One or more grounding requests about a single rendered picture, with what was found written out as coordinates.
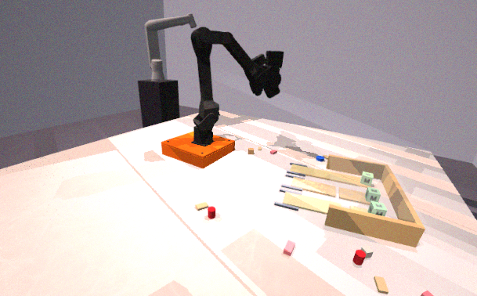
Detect red cylinder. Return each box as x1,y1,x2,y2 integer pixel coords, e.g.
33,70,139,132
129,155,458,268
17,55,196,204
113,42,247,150
353,250,366,265
208,206,215,219

